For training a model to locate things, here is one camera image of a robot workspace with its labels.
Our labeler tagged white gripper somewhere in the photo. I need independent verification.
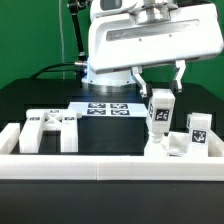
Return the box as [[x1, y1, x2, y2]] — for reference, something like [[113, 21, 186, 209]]
[[88, 0, 224, 98]]

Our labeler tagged white chair seat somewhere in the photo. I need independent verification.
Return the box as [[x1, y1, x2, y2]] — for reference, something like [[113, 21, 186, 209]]
[[143, 131, 214, 158]]

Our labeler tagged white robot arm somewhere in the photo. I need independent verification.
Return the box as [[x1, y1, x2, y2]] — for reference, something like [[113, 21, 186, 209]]
[[83, 0, 224, 96]]

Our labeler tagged white marker sheet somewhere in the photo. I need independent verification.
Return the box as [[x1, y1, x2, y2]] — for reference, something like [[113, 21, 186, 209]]
[[68, 102, 147, 118]]

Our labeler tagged white chair back frame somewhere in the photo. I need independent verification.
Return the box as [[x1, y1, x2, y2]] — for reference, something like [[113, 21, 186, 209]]
[[19, 109, 82, 154]]

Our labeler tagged white hanging cable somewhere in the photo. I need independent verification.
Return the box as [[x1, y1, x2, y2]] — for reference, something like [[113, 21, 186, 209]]
[[58, 0, 66, 80]]

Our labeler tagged black cable bundle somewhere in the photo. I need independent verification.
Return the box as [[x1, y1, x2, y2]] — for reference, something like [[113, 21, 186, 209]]
[[29, 61, 88, 80]]

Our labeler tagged white U-shaped obstacle frame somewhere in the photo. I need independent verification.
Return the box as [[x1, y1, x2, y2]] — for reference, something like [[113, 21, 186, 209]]
[[0, 123, 224, 181]]

